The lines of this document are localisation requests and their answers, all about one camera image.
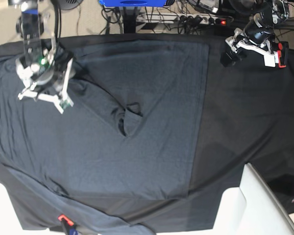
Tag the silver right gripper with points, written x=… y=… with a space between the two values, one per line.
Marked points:
x=48 y=73

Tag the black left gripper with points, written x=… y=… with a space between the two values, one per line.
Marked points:
x=254 y=37

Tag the dark grey T-shirt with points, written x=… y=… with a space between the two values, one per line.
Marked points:
x=128 y=141

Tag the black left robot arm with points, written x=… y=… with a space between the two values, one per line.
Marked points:
x=272 y=14

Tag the red black table clamp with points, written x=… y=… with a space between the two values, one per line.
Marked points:
x=282 y=53

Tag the round black stand base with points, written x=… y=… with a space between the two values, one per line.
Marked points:
x=68 y=4

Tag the power strip on floor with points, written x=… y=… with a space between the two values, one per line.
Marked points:
x=171 y=18

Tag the blue plastic bin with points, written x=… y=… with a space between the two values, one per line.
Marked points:
x=136 y=3

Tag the red blue front clamp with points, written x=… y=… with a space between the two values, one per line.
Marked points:
x=68 y=226

